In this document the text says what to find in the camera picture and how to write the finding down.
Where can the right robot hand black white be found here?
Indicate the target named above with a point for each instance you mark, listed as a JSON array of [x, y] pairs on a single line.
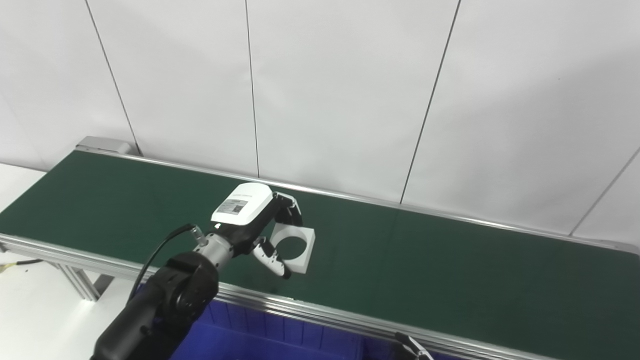
[[412, 347]]

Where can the aluminium conveyor leg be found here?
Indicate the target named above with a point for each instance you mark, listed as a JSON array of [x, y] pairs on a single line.
[[80, 285]]

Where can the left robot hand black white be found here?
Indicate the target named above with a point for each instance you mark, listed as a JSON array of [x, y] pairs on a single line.
[[242, 205]]

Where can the grey conveyor end housing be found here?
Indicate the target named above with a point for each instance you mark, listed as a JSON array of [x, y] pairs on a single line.
[[105, 145]]

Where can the white square part round hole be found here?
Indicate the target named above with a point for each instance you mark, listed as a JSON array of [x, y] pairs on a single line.
[[305, 261]]

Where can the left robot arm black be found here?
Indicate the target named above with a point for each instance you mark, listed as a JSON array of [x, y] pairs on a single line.
[[170, 300]]

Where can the green conveyor belt aluminium frame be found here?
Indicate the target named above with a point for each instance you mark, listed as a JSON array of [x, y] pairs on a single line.
[[425, 270]]

